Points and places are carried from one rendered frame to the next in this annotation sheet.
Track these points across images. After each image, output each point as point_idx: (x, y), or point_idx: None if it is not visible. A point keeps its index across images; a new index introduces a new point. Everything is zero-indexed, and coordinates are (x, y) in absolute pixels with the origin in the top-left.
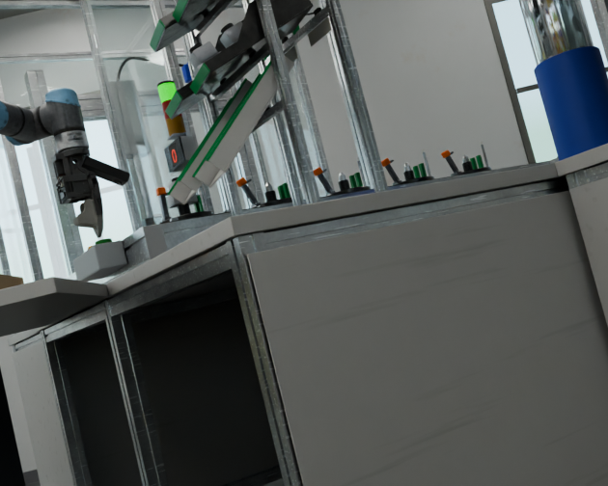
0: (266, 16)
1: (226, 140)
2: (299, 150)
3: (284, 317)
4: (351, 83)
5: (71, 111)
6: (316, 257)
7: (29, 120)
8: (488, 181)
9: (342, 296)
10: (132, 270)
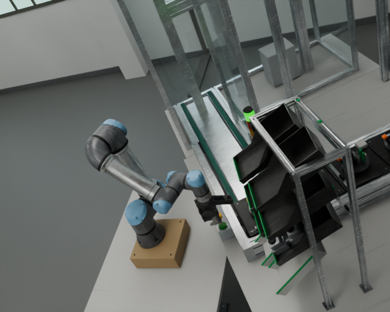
0: (312, 249)
1: (286, 286)
2: (323, 290)
3: None
4: (358, 252)
5: (202, 189)
6: None
7: (180, 191)
8: None
9: None
10: (241, 287)
